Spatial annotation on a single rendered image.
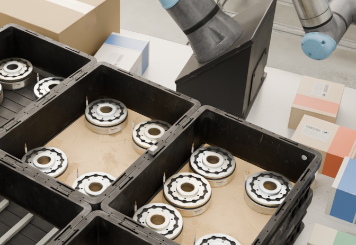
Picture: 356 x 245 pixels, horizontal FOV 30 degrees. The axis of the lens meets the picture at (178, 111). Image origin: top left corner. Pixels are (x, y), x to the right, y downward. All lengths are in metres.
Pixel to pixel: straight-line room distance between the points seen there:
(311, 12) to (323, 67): 1.88
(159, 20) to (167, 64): 1.62
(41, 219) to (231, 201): 0.40
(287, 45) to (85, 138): 2.12
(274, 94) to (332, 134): 0.29
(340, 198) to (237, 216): 0.29
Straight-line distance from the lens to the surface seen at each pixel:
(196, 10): 1.72
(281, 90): 2.00
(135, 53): 1.94
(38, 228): 1.39
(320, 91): 1.89
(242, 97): 1.77
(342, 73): 3.41
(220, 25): 1.73
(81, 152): 1.54
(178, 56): 2.10
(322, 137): 1.73
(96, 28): 1.98
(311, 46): 1.59
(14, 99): 1.72
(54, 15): 1.91
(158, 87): 1.57
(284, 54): 3.48
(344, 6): 1.67
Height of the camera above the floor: 1.86
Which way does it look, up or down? 38 degrees down
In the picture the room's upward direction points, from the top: 4 degrees clockwise
